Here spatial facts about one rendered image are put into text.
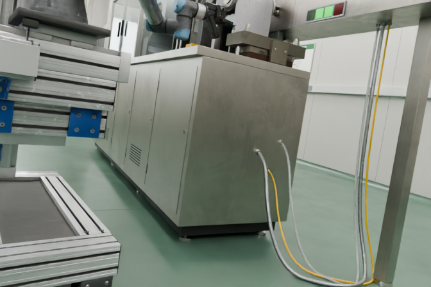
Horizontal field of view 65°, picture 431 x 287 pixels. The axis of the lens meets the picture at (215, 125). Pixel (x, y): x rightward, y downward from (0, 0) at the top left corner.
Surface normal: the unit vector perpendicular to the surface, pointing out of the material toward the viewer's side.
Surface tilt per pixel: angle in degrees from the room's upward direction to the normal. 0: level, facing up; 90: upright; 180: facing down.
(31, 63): 90
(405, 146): 90
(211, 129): 90
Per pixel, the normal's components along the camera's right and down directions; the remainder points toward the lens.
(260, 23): 0.47, 0.12
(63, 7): 0.52, -0.18
